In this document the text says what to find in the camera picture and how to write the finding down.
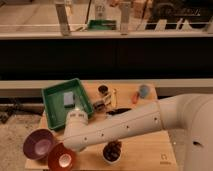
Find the black handled knife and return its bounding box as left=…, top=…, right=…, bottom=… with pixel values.
left=106, top=108, right=131, bottom=116

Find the yellow banana toy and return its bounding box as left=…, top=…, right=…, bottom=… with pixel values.
left=111, top=89, right=117, bottom=108

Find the white bowl of dark fruit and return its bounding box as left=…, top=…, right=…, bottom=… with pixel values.
left=102, top=140, right=122, bottom=164

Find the small metal can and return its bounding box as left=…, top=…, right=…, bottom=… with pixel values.
left=93, top=100, right=106, bottom=112

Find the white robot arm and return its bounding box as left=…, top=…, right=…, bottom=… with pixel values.
left=63, top=94, right=213, bottom=171

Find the purple bowl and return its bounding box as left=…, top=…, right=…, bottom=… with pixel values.
left=23, top=129, right=55, bottom=160

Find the orange carrot toy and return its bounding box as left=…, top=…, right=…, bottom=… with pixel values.
left=132, top=92, right=139, bottom=104

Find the blue sponge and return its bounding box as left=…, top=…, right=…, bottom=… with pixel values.
left=64, top=91, right=75, bottom=107

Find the blue cup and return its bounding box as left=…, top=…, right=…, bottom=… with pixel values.
left=139, top=85, right=150, bottom=98

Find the orange bowl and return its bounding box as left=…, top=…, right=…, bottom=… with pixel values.
left=47, top=143, right=76, bottom=171

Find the green plastic tray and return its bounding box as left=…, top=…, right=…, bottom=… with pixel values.
left=42, top=78, right=94, bottom=131

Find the background green tray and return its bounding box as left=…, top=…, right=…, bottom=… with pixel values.
left=88, top=20, right=117, bottom=30

